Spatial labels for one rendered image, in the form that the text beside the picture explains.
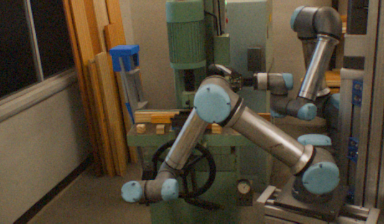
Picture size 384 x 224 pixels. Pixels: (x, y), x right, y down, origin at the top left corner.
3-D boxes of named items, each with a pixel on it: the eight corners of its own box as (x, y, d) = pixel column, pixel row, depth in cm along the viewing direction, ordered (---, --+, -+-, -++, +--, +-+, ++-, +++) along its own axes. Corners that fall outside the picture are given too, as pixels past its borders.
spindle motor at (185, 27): (167, 71, 196) (161, 2, 186) (173, 62, 212) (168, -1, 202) (204, 70, 193) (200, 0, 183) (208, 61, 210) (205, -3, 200)
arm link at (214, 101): (341, 158, 144) (210, 68, 140) (350, 178, 130) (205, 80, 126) (318, 182, 148) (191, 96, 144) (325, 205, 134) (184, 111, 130)
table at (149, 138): (121, 155, 194) (119, 143, 192) (137, 130, 223) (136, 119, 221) (253, 155, 186) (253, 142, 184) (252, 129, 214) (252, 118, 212)
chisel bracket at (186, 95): (182, 110, 206) (181, 94, 203) (186, 101, 219) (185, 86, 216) (197, 110, 204) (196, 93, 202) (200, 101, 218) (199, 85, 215)
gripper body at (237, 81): (228, 73, 179) (256, 73, 177) (229, 73, 187) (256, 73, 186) (228, 91, 179) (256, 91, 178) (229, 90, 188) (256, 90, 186)
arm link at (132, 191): (142, 203, 145) (119, 204, 146) (151, 201, 155) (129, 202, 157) (142, 180, 146) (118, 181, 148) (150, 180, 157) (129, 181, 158)
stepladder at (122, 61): (140, 208, 310) (105, 51, 275) (152, 190, 333) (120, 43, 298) (160, 208, 306) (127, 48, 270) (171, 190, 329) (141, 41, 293)
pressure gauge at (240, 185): (237, 196, 197) (236, 181, 194) (237, 192, 201) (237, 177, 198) (251, 196, 196) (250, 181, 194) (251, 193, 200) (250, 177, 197)
